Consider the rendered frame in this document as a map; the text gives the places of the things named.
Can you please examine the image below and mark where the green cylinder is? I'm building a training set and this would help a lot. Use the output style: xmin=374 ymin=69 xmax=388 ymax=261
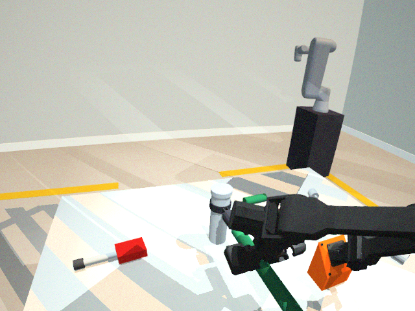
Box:
xmin=231 ymin=230 xmax=303 ymax=311
xmin=242 ymin=193 xmax=267 ymax=204

